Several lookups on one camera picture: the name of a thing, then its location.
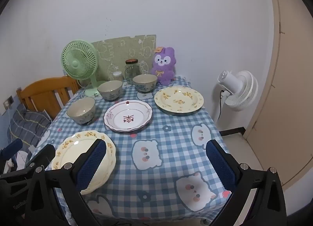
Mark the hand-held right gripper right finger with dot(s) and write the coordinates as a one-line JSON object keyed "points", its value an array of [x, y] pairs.
{"points": [[220, 167]]}

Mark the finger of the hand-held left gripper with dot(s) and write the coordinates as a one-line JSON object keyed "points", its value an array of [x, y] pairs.
{"points": [[12, 147], [41, 154]]}

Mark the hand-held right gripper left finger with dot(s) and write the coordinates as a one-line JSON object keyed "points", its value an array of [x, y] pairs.
{"points": [[91, 164]]}

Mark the scalloped yellow floral plate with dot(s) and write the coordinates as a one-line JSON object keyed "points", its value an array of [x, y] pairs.
{"points": [[71, 152]]}

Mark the white plate with red pattern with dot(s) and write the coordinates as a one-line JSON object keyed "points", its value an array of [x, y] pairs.
{"points": [[117, 120]]}

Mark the floral ceramic bowl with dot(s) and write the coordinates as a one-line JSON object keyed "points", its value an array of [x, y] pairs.
{"points": [[144, 81], [110, 89], [81, 108]]}

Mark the round yellow floral plate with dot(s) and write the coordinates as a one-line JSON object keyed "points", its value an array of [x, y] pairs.
{"points": [[171, 106]]}

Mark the white crumpled cloth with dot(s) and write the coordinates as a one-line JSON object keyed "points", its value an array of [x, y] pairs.
{"points": [[20, 158]]}

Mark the grey plaid pillow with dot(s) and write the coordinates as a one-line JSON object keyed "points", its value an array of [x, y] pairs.
{"points": [[27, 123]]}

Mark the wooden bed headboard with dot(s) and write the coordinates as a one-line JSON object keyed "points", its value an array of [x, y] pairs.
{"points": [[36, 91]]}

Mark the blue checked tablecloth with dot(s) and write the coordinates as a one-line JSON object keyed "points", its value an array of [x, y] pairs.
{"points": [[171, 130]]}

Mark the white standing fan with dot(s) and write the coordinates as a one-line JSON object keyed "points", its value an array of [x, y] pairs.
{"points": [[240, 91]]}

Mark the cotton swab container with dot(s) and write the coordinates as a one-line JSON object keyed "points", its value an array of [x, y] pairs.
{"points": [[117, 76]]}

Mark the green desk fan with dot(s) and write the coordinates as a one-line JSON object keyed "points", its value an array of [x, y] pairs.
{"points": [[74, 64]]}

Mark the beige door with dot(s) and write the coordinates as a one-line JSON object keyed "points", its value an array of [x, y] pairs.
{"points": [[288, 94]]}

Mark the glass jar with dark lid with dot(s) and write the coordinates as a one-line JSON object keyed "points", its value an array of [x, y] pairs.
{"points": [[132, 72]]}

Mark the purple plush toy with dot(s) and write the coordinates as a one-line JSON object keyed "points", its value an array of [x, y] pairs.
{"points": [[162, 69]]}

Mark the wall socket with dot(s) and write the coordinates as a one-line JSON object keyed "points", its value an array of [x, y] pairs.
{"points": [[8, 102]]}

